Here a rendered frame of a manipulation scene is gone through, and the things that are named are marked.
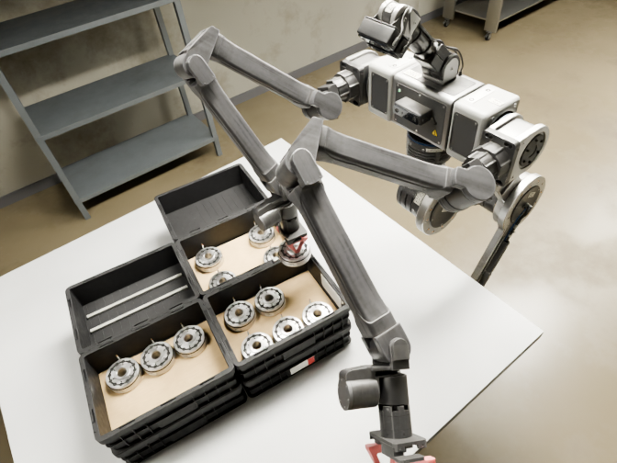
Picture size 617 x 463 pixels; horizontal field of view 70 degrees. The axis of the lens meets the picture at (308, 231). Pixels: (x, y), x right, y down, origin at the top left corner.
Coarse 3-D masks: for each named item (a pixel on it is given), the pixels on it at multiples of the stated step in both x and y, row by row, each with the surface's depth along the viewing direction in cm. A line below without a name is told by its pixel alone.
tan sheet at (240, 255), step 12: (240, 240) 176; (276, 240) 175; (228, 252) 172; (240, 252) 172; (252, 252) 171; (264, 252) 171; (192, 264) 170; (228, 264) 168; (240, 264) 168; (252, 264) 167; (204, 276) 165; (204, 288) 161
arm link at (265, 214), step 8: (280, 192) 122; (264, 200) 126; (272, 200) 125; (280, 200) 124; (256, 208) 124; (264, 208) 123; (272, 208) 124; (256, 216) 124; (264, 216) 123; (272, 216) 124; (280, 216) 125; (264, 224) 123; (272, 224) 125
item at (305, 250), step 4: (284, 240) 145; (280, 244) 143; (284, 244) 143; (304, 244) 142; (308, 244) 142; (280, 248) 142; (284, 248) 142; (304, 248) 141; (308, 248) 141; (280, 252) 141; (284, 252) 141; (300, 252) 140; (304, 252) 141; (308, 252) 141; (284, 256) 140; (288, 256) 140; (292, 256) 139; (296, 256) 140; (300, 256) 139; (304, 256) 139; (288, 260) 139; (292, 260) 138; (296, 260) 138
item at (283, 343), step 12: (276, 264) 153; (252, 276) 151; (324, 276) 148; (336, 288) 145; (204, 300) 145; (336, 312) 137; (216, 324) 138; (312, 324) 135; (324, 324) 137; (288, 336) 133; (300, 336) 134; (228, 348) 132; (264, 348) 131; (276, 348) 131; (252, 360) 129
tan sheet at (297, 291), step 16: (304, 272) 162; (288, 288) 158; (304, 288) 157; (320, 288) 156; (288, 304) 153; (304, 304) 152; (224, 320) 151; (256, 320) 150; (272, 320) 149; (240, 336) 146; (272, 336) 145; (240, 352) 142
